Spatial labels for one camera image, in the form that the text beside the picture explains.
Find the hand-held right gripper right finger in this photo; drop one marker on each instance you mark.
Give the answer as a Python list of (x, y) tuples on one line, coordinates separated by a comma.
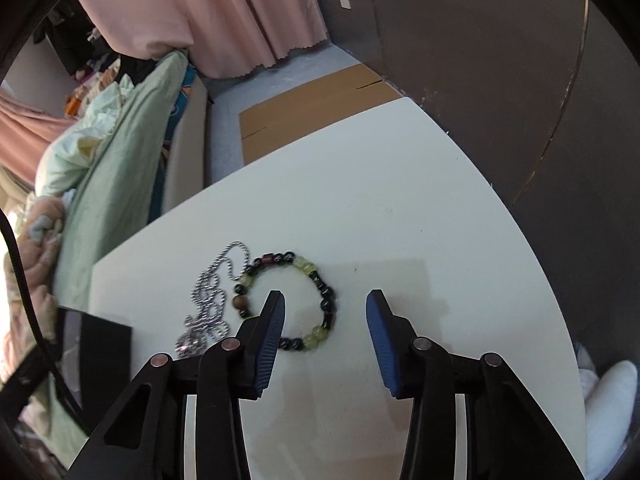
[(382, 345)]

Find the white cloth bundle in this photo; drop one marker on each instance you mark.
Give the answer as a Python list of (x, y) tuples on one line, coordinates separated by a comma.
[(607, 410)]

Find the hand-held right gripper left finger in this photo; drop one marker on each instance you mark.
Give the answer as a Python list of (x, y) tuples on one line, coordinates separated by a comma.
[(270, 340)]

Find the pale green duvet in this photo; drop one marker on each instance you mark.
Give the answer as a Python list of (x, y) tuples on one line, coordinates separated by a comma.
[(75, 150)]

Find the pile of clothes and toys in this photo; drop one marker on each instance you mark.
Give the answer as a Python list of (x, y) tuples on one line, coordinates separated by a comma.
[(95, 80)]

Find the flat brown cardboard sheet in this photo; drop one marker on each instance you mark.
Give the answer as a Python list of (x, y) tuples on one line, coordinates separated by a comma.
[(310, 110)]

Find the wide pink curtain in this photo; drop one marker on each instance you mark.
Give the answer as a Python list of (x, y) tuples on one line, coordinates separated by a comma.
[(200, 10)]

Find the hanging dark clothes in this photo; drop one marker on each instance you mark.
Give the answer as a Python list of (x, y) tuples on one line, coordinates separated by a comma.
[(75, 35)]

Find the bed with green sheet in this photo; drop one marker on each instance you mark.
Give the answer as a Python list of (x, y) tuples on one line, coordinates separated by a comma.
[(120, 170)]

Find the pink patterned fleece blanket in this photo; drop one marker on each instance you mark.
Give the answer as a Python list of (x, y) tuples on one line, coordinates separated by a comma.
[(35, 250)]

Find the black gift box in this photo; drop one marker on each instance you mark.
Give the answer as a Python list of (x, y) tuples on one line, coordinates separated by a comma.
[(105, 360)]

